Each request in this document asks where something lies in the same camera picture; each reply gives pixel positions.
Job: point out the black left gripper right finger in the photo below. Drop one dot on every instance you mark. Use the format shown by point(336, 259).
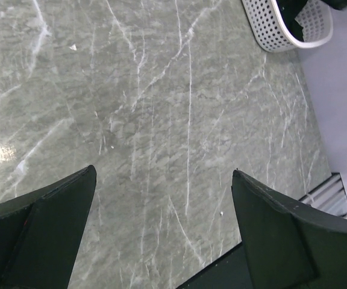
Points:
point(287, 243)

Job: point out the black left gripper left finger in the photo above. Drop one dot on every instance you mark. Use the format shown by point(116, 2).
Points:
point(41, 232)

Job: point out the black t shirt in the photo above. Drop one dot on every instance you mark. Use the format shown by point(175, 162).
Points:
point(289, 10)

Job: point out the white perforated plastic basket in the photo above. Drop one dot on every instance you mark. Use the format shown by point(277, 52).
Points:
point(273, 35)

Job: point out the aluminium table edge rail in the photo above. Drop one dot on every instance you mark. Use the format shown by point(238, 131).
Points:
point(329, 196)

